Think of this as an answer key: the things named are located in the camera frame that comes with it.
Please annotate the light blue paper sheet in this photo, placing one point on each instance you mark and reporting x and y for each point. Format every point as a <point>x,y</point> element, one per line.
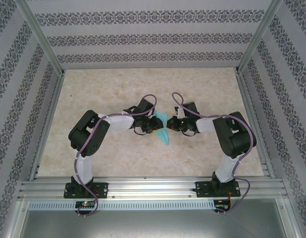
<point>163,135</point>

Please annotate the grey sheet metal tray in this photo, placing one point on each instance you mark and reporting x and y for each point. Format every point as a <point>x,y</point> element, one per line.
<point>153,225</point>

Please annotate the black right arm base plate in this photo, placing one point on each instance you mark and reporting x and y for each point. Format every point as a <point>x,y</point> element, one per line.
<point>201,189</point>

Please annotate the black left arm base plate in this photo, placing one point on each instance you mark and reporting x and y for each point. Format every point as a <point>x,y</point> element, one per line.
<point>103,191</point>

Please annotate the small circuit board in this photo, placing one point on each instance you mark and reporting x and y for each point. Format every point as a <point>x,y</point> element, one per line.
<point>221,203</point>

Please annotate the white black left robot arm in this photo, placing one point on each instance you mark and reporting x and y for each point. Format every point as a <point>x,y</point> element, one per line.
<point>118,121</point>

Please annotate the aluminium frame post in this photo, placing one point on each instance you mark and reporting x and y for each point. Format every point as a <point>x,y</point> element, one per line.
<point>259,37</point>
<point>41,37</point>

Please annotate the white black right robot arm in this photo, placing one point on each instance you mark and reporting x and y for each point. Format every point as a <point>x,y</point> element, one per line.
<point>207,124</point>

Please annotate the circuit board with green light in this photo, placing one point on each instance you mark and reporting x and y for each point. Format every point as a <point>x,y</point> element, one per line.
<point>85,204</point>

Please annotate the wide aluminium base rail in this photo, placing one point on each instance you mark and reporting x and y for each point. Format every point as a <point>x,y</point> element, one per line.
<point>153,188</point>

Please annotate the aluminium table edge rail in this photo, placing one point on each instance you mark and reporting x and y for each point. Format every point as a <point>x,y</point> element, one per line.
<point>45,126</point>
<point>255,124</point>

